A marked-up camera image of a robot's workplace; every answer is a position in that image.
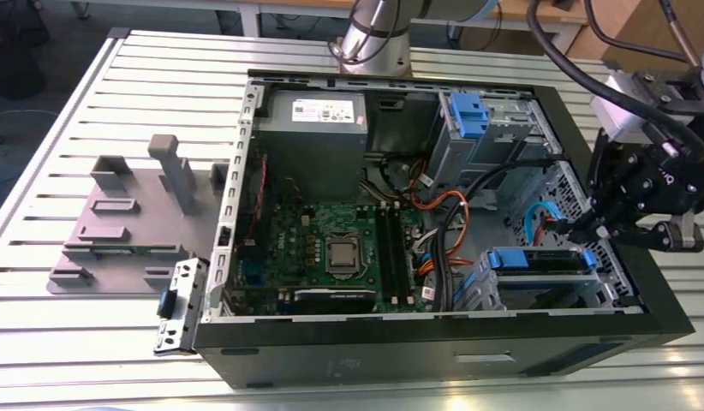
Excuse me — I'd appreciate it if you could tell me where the blue plastic drive latch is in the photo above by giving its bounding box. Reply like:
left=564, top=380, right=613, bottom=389
left=451, top=92, right=491, bottom=139

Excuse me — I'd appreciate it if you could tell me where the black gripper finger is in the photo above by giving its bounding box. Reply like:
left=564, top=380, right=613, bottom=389
left=567, top=128, right=655, bottom=243
left=594, top=211, right=704, bottom=253

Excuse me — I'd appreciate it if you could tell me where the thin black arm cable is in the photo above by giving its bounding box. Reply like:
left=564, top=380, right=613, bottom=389
left=583, top=0, right=695, bottom=65

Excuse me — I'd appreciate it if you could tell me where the silver CPU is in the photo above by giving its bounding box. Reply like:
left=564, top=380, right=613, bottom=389
left=327, top=242, right=359, bottom=270

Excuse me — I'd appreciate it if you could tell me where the wooden desk with white frame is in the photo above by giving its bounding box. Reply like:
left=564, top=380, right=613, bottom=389
left=236, top=0, right=592, bottom=59

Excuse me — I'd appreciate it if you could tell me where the thin red wire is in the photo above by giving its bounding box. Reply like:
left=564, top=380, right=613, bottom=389
left=242, top=153, right=271, bottom=247

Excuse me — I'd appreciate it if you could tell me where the CPU socket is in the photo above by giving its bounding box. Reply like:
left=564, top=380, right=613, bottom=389
left=320, top=230, right=365, bottom=282

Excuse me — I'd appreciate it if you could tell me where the metal card retention bracket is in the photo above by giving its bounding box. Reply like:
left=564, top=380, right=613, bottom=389
left=152, top=258, right=209, bottom=355

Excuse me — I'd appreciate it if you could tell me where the black open PC case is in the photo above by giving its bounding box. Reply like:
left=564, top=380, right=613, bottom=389
left=193, top=67, right=695, bottom=390

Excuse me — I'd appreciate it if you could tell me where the black RAM slot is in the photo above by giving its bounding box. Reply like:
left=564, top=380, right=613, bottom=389
left=388, top=201, right=415, bottom=306
left=375, top=201, right=403, bottom=307

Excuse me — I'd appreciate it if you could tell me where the green motherboard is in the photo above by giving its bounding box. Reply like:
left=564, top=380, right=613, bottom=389
left=225, top=200, right=427, bottom=316

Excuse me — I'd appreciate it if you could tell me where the black graphics card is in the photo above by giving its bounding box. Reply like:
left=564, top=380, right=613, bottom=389
left=276, top=289, right=376, bottom=316

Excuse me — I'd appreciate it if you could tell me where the green RAM stick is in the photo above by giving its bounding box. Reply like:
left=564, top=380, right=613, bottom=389
left=90, top=246, right=178, bottom=258

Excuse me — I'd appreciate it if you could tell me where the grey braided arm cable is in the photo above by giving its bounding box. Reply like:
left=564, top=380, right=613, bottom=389
left=658, top=0, right=704, bottom=68

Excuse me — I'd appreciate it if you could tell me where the black cable at arm foot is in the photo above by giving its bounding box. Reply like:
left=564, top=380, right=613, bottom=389
left=327, top=0, right=407, bottom=65

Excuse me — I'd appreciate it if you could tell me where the grey power supply unit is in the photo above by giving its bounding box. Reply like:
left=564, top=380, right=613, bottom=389
left=253, top=90, right=368, bottom=203

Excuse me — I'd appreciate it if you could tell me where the grey metal drive cage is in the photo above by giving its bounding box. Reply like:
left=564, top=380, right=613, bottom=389
left=430, top=88, right=562, bottom=202

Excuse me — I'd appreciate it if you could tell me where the orange wire bundle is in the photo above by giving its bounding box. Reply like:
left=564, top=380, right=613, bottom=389
left=411, top=192, right=474, bottom=275

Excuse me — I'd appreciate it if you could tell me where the grey plastic parts rack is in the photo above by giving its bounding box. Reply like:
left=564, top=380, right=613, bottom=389
left=46, top=133, right=233, bottom=297

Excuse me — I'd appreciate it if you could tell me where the wooden cabinet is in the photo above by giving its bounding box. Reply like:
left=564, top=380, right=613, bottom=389
left=564, top=0, right=704, bottom=74

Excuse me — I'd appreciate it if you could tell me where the blue expansion slot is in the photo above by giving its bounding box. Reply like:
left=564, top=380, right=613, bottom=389
left=241, top=259, right=265, bottom=286

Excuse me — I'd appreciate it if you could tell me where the black office chair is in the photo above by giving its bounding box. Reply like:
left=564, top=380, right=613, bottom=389
left=0, top=0, right=50, bottom=100

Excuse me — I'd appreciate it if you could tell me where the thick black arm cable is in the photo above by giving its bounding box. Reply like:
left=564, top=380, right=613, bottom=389
left=526, top=0, right=704, bottom=163

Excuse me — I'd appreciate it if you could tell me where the blue disk wire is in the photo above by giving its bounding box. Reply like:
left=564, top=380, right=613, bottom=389
left=522, top=203, right=567, bottom=248

